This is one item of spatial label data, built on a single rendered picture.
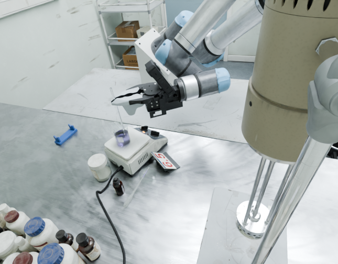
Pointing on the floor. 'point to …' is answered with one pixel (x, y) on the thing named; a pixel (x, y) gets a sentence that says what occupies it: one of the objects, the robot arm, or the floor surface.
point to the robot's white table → (229, 109)
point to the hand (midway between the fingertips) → (115, 99)
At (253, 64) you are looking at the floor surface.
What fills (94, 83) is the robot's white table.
